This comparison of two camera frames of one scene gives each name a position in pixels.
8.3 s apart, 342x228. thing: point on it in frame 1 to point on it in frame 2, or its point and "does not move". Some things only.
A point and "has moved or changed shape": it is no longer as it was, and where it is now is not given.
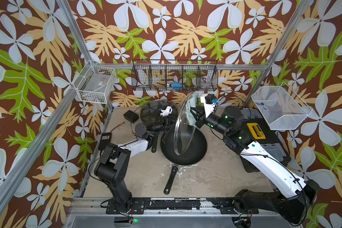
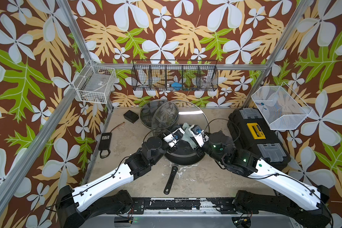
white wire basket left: x=95 y=83 does not move
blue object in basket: x=176 y=85 does not move
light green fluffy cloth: x=192 y=102 to x=187 y=137
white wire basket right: x=281 y=108 does not move
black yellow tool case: x=261 y=134 does not move
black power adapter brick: x=106 y=138 does not move
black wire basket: x=175 y=75 does not move
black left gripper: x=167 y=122 to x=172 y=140
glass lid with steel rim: x=184 y=130 has moved or changed shape
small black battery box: x=129 y=114 does not move
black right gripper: x=203 y=119 to x=198 y=142
